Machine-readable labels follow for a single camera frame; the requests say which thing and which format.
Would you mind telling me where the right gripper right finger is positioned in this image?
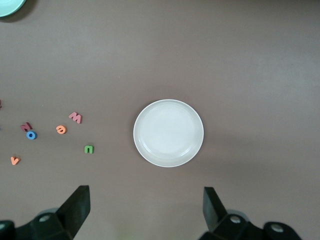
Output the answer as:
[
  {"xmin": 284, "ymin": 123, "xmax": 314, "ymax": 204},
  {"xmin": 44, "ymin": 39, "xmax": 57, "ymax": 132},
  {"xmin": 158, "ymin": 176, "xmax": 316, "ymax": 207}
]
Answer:
[{"xmin": 199, "ymin": 186, "xmax": 266, "ymax": 240}]

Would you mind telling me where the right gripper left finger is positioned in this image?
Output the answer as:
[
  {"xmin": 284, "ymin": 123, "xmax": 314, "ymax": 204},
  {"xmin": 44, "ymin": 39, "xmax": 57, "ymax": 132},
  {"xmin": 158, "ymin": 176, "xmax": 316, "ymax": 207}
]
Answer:
[{"xmin": 14, "ymin": 185, "xmax": 91, "ymax": 240}]

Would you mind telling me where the pink foam letter w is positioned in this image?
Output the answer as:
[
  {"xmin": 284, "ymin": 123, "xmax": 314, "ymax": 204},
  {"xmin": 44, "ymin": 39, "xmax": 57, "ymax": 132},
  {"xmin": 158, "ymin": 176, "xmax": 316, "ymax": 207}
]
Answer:
[{"xmin": 68, "ymin": 111, "xmax": 83, "ymax": 125}]

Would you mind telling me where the beige round plate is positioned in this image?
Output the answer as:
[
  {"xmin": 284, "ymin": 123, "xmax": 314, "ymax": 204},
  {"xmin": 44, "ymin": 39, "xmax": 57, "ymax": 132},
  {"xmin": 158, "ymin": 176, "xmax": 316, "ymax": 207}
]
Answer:
[{"xmin": 133, "ymin": 99, "xmax": 205, "ymax": 168}]

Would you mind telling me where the dark red foam letter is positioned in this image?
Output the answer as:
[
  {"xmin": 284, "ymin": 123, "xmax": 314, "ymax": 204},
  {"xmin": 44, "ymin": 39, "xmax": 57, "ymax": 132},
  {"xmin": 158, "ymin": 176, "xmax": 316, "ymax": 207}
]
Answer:
[{"xmin": 19, "ymin": 121, "xmax": 33, "ymax": 133}]

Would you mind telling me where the brown table cover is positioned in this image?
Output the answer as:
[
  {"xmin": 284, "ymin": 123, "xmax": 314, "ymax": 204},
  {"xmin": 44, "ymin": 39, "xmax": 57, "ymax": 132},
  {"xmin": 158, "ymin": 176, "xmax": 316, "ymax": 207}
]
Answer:
[{"xmin": 0, "ymin": 0, "xmax": 320, "ymax": 240}]

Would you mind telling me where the pale green round plate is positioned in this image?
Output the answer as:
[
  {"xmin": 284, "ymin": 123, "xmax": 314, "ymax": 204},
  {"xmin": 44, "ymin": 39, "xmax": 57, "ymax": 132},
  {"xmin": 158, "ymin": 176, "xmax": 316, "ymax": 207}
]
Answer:
[{"xmin": 0, "ymin": 0, "xmax": 27, "ymax": 18}]

